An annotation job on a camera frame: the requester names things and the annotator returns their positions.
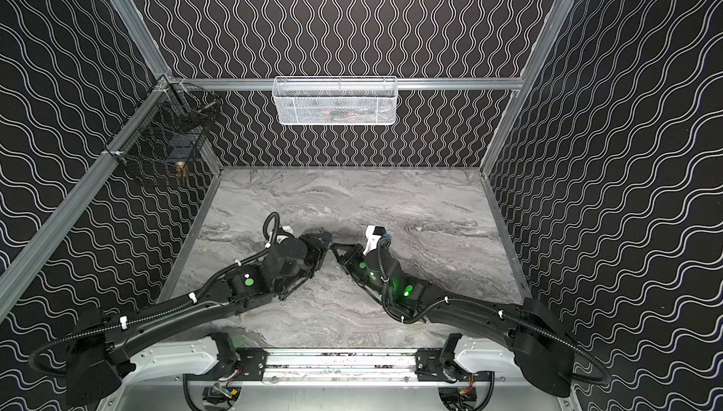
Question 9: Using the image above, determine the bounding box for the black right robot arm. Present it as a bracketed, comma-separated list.
[331, 226, 612, 397]

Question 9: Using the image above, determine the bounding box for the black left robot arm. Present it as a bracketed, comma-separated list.
[27, 212, 333, 407]

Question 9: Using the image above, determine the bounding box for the brass object in basket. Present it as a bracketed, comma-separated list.
[174, 162, 188, 181]

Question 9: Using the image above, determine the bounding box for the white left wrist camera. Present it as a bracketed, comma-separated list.
[276, 226, 294, 243]

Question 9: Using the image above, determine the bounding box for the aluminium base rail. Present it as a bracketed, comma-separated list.
[235, 348, 493, 387]

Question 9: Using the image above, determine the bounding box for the white mesh wall basket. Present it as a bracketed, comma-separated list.
[272, 76, 399, 126]

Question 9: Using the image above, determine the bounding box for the black wire wall basket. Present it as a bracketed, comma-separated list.
[112, 83, 222, 189]

